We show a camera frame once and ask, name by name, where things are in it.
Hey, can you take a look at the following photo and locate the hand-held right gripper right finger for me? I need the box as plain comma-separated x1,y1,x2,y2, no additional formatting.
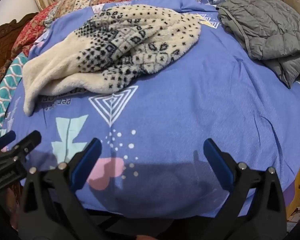
203,138,288,240

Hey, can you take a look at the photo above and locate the grey quilted jacket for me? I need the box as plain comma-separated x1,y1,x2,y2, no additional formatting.
216,0,300,89

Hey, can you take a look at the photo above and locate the teal wave patterned cloth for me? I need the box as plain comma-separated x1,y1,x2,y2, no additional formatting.
0,52,28,140

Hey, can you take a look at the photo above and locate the carved wooden headboard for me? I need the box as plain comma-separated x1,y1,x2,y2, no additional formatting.
0,12,39,85

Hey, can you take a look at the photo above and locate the blue printed bedsheet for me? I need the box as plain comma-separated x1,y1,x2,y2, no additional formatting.
1,0,300,219

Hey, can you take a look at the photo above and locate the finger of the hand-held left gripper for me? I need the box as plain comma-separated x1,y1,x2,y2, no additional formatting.
0,130,17,153
5,130,42,161

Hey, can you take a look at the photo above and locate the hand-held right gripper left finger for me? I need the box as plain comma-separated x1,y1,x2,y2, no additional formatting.
19,138,103,240

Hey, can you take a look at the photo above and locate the cream fleece lining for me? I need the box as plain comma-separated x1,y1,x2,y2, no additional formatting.
22,4,202,117

